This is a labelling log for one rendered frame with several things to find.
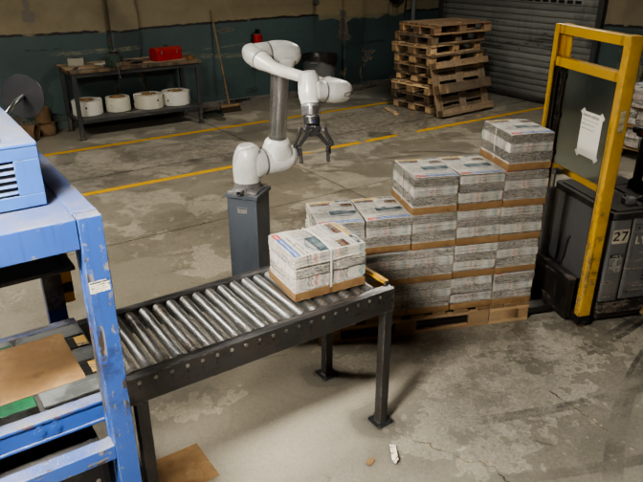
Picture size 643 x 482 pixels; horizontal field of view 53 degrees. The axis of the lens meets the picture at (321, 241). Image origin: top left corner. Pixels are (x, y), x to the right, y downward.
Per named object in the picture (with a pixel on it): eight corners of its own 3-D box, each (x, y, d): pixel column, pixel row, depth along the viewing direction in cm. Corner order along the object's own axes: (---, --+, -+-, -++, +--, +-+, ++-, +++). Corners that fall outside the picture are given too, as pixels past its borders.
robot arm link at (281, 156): (255, 169, 382) (287, 163, 393) (268, 180, 371) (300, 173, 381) (258, 37, 343) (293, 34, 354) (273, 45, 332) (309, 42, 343)
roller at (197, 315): (188, 302, 303) (187, 293, 301) (232, 348, 268) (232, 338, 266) (177, 305, 301) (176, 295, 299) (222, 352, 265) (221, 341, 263)
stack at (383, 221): (305, 316, 437) (303, 202, 403) (464, 296, 461) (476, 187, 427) (318, 346, 403) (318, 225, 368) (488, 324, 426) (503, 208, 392)
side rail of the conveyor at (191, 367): (387, 305, 315) (388, 283, 310) (394, 310, 311) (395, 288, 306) (117, 403, 246) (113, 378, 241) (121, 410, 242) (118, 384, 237)
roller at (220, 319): (200, 298, 307) (199, 289, 305) (247, 343, 271) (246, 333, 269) (190, 301, 304) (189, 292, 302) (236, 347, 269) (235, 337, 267)
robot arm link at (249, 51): (252, 48, 326) (276, 46, 332) (236, 38, 338) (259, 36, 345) (251, 74, 333) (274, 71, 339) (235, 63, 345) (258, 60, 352)
